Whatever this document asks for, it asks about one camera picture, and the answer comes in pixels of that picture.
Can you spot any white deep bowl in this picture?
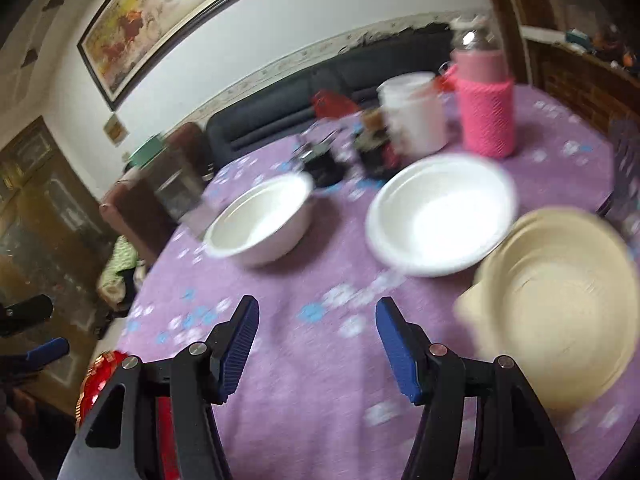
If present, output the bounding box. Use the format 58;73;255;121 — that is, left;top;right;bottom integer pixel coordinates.
204;172;314;268

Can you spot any white shallow plate bowl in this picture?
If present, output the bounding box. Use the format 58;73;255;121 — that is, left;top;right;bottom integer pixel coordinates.
364;154;518;278

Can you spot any cream plastic bowl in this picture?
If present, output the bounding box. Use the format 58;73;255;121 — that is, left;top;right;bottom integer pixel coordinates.
454;207;639;412

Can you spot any stack of red plates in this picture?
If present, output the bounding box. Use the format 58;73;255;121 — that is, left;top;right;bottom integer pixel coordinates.
75;350;128;429

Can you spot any green patterned cloth pile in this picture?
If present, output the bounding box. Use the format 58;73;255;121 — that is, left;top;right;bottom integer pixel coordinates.
96;235;145;312

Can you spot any wooden glass door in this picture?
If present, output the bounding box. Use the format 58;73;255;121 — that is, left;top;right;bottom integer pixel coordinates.
1;118;116;415

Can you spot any clear green-lid water bottle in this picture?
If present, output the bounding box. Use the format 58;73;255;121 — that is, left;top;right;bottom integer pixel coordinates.
129;134;216;240

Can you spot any brown armchair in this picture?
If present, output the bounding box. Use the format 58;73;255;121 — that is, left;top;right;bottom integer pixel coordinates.
99;122;213;266

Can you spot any dark jar with cork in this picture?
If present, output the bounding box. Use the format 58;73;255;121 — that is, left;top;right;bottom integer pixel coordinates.
352;108;401;181

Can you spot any black round tin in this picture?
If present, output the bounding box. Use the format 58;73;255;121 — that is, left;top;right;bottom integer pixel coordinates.
293;131;346;188

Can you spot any pink knit sleeve bottle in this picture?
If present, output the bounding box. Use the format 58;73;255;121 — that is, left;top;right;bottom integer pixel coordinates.
445;15;516;159

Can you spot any white plastic jar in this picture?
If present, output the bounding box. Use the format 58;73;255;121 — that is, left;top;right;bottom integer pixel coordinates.
378;72;448;159

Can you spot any red plastic bag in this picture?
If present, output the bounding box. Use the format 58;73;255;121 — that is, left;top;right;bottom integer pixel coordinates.
311;90;360;119

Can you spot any grey phone stand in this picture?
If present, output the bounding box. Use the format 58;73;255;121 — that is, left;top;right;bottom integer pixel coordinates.
597;119;639;240

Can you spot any black leather sofa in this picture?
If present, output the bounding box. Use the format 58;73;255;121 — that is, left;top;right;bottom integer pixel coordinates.
204;23;452;170

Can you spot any brown brick-pattern cabinet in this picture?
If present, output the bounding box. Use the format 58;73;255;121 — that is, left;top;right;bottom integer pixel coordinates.
520;26;639;133

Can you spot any framed horse painting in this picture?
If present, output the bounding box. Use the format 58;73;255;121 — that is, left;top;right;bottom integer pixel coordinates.
77;0;236;110

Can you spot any small yellow wall notice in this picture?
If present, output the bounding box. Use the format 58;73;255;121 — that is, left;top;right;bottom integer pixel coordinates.
103;114;128;146

